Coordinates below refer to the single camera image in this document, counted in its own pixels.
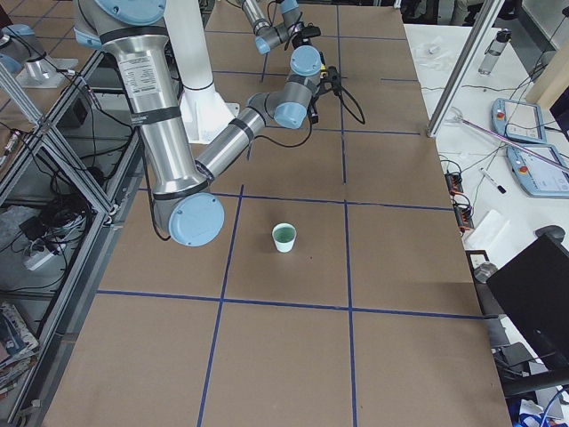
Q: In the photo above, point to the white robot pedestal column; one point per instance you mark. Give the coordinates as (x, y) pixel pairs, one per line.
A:
(204, 112)

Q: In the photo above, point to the green plastic cup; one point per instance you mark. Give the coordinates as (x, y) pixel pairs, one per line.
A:
(284, 235)

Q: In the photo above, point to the black monitor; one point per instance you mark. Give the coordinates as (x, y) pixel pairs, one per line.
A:
(532, 290)

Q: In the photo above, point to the black marker pen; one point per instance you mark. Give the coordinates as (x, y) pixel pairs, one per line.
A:
(487, 176)

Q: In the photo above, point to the aluminium frame post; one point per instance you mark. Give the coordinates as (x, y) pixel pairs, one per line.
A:
(487, 16)

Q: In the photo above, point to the near blue teach pendant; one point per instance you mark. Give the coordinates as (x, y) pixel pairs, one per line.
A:
(535, 177)

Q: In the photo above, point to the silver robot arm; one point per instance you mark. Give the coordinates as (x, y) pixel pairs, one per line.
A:
(134, 33)
(268, 35)

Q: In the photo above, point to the clear water bottle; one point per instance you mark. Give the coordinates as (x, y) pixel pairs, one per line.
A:
(493, 51)

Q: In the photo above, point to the blue teach pendant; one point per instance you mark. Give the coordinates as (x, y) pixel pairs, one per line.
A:
(518, 121)
(535, 177)

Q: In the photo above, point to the far blue teach pendant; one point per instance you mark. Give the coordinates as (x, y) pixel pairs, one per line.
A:
(518, 121)

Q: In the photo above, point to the stack of magazines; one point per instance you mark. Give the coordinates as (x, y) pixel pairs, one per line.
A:
(19, 347)

